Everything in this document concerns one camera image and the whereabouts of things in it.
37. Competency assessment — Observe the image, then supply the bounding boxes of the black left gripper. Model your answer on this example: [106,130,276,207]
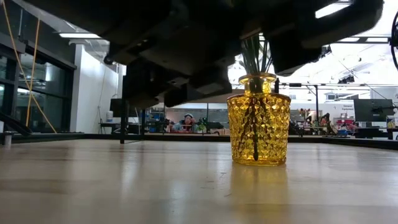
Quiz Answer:
[105,0,385,108]

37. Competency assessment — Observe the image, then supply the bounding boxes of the flower stems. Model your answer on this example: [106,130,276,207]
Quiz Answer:
[241,33,275,162]

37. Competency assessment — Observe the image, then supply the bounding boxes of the white artificial flower spray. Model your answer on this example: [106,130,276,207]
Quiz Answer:
[241,33,275,162]

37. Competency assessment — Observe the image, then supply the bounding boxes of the yellow cut-glass vase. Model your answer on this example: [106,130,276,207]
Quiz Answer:
[226,72,292,167]

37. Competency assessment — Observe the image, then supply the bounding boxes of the person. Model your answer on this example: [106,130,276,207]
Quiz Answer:
[170,112,197,134]

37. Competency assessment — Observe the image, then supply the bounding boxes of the black computer monitor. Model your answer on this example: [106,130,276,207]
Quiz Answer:
[353,98,394,123]
[109,98,138,119]

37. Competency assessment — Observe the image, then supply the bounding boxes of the small grey metal cylinder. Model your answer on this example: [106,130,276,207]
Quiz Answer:
[3,130,14,147]

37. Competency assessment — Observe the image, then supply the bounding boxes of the yellow cable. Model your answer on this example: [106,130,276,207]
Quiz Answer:
[1,0,57,134]

